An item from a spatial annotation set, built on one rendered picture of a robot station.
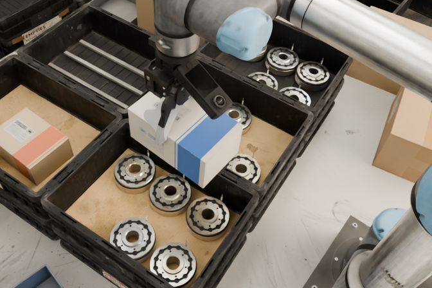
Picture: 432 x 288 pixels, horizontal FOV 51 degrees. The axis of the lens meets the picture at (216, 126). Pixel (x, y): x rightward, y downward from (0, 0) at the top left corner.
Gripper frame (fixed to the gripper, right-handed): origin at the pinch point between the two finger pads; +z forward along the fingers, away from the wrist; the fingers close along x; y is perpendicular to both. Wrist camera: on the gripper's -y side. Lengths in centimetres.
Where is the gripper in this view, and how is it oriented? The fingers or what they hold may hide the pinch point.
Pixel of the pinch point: (185, 125)
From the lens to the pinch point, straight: 93.0
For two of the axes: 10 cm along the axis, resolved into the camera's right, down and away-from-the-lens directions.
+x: -6.1, 5.8, -5.3
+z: -0.6, 6.4, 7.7
